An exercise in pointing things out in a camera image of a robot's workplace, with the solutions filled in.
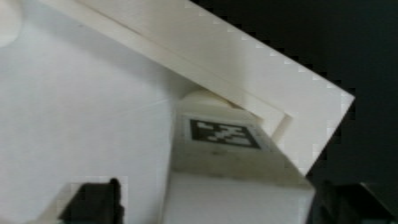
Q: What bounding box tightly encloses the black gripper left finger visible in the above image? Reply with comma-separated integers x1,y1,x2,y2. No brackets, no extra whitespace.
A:
59,178,125,224

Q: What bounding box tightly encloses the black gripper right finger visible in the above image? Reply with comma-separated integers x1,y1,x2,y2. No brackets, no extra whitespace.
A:
309,181,398,224

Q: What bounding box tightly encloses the white table leg with tag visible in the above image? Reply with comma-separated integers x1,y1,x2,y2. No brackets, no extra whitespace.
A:
162,90,315,224

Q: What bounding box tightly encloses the white square tabletop part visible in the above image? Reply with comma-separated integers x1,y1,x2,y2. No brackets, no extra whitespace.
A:
0,0,354,224

